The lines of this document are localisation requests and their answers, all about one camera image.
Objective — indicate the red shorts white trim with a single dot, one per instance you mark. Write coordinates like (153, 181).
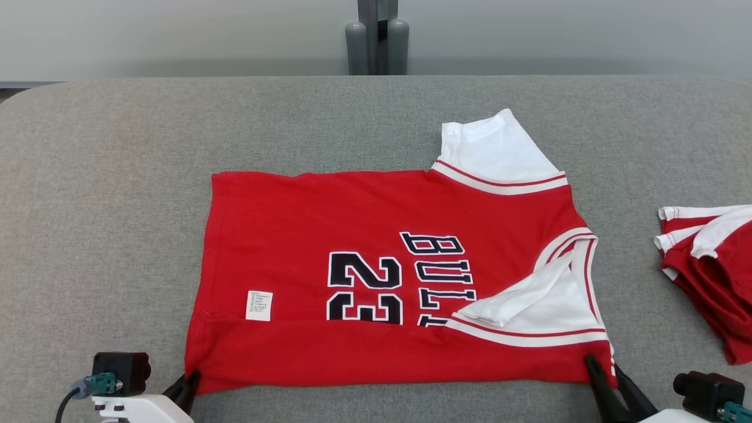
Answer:
(722, 282)

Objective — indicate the grey cylindrical post foot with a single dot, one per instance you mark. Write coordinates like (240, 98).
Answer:
(398, 50)
(356, 53)

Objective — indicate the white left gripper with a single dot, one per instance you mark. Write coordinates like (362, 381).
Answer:
(147, 411)

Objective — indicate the grey metal partition post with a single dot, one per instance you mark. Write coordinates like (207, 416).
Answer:
(369, 23)

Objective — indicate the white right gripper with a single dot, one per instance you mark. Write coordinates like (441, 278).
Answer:
(675, 417)

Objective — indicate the red Bulls 23 jersey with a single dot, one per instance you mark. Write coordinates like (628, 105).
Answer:
(294, 223)

